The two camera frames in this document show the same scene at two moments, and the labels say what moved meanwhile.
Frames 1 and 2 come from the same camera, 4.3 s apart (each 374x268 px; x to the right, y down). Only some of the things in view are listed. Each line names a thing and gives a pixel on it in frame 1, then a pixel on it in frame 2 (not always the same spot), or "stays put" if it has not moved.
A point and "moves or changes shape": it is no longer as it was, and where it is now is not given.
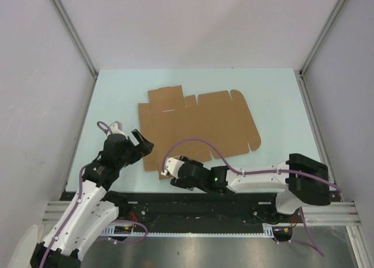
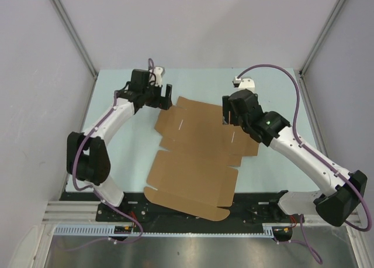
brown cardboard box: (180, 126) moves or changes shape
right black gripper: (178, 182) to (226, 102)
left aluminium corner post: (56, 3) stays put
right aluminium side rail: (335, 196) stays put
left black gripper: (145, 146) to (162, 105)
